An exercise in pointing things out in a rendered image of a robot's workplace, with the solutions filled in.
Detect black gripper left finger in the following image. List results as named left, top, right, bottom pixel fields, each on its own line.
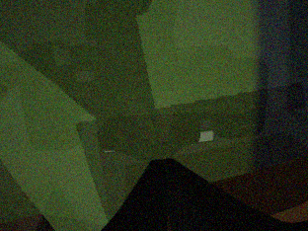
left=100, top=160, right=167, bottom=231

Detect brown block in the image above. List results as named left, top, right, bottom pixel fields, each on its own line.
left=212, top=156, right=308, bottom=223

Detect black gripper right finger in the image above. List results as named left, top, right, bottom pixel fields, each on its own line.
left=163, top=159, right=308, bottom=231

